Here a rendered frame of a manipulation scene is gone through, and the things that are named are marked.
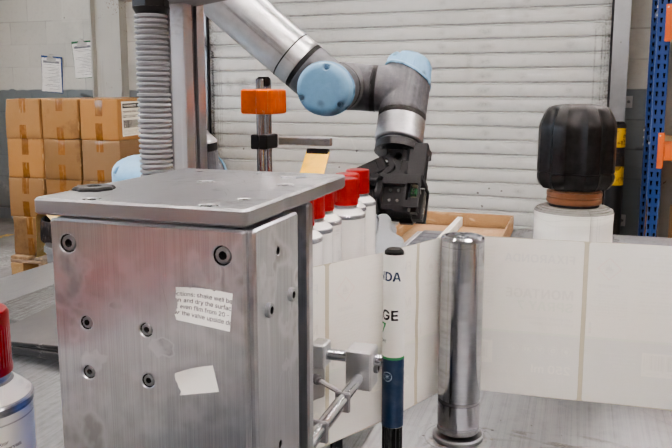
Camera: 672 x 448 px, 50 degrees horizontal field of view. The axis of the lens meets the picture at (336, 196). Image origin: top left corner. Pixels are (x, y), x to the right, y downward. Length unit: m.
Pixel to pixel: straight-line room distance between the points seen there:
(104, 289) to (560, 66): 4.87
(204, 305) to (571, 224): 0.55
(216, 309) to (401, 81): 0.85
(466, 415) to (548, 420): 0.11
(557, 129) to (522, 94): 4.34
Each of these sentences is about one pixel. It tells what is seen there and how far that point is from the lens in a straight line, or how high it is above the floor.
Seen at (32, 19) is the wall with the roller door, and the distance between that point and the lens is 7.12.
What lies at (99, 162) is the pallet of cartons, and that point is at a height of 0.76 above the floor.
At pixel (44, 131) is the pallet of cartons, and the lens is 4.84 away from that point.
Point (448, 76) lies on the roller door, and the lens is 5.21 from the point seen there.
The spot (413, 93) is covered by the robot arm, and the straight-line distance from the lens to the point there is 1.12.
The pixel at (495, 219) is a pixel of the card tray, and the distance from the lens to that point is 1.94.
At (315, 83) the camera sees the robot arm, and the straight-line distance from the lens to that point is 1.00.
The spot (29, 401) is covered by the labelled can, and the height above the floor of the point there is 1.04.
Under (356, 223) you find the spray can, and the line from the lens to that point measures 0.89.
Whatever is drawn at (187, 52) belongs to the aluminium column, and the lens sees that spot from 0.81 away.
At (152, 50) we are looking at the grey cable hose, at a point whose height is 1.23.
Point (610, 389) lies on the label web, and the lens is 0.70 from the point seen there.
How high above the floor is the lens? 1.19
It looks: 8 degrees down
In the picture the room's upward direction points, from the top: straight up
